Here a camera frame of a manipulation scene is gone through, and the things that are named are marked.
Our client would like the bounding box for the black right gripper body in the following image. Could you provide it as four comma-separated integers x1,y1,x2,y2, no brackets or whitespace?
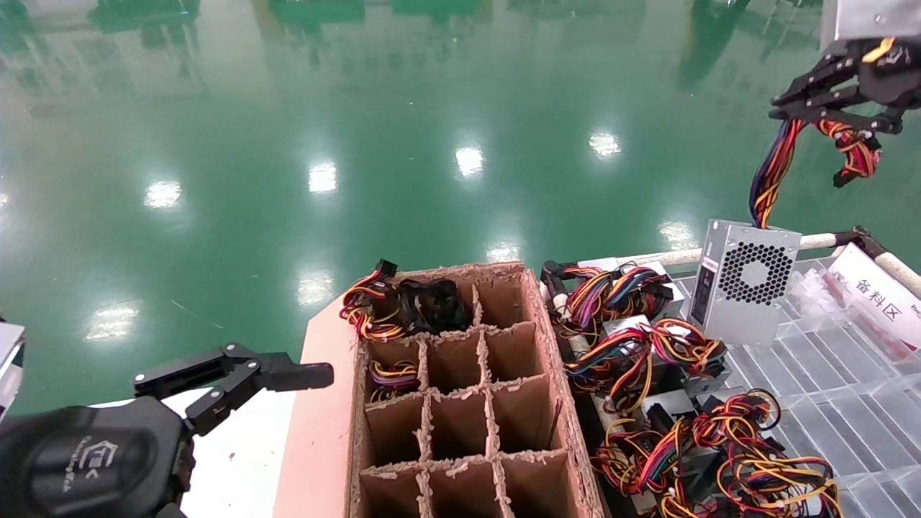
860,40,921,109

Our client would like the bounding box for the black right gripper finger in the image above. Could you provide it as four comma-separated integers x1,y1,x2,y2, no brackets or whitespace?
768,101,904,135
773,40,875,109

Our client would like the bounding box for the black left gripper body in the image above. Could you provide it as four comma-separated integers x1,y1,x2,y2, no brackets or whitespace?
0,397,194,518

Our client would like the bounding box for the silver power supply with fan grille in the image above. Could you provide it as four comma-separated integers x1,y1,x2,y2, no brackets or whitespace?
687,115,882,347

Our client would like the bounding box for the brown cardboard divider box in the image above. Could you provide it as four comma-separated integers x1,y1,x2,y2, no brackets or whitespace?
273,261,611,518

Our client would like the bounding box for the black pipe corner connector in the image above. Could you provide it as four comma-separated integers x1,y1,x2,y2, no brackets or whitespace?
541,260,569,299
835,227,889,260

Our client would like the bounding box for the clear plastic parts bag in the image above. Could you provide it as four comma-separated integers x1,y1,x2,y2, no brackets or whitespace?
795,270,864,321

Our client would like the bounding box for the white label sign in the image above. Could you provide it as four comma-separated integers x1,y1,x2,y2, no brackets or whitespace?
824,243,921,346

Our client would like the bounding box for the clear plastic compartment tray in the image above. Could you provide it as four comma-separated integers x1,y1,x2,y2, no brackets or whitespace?
676,255,921,518

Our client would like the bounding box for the colourful wire harness bundle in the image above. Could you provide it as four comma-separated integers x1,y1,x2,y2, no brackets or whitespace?
340,259,407,342

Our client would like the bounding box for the purple yellow wire bundle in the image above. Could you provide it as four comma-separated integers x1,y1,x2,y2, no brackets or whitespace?
368,360,422,404

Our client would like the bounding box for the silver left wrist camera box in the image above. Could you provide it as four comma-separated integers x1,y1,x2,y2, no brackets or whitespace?
0,322,27,422

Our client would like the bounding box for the black cable bundle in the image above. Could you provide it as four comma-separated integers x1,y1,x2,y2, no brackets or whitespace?
398,278,474,335

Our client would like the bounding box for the silver power supply with wires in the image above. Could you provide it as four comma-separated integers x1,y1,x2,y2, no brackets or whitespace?
543,259,684,346
687,388,785,465
709,453,844,518
594,414,695,518
565,317,731,414

